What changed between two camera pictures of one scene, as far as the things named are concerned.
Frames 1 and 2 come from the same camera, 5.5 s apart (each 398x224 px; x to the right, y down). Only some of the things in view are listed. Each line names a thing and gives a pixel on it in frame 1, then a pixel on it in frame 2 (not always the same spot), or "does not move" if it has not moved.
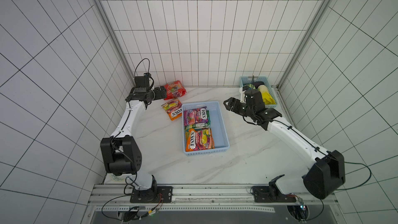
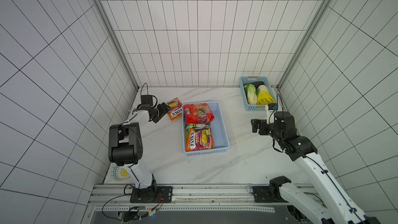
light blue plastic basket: (220, 135) does not move
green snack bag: (199, 126) does not move
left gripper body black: (155, 94) → (159, 112)
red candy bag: (174, 89) → (198, 114)
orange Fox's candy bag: (173, 109) does not move
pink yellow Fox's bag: (199, 140) does not move
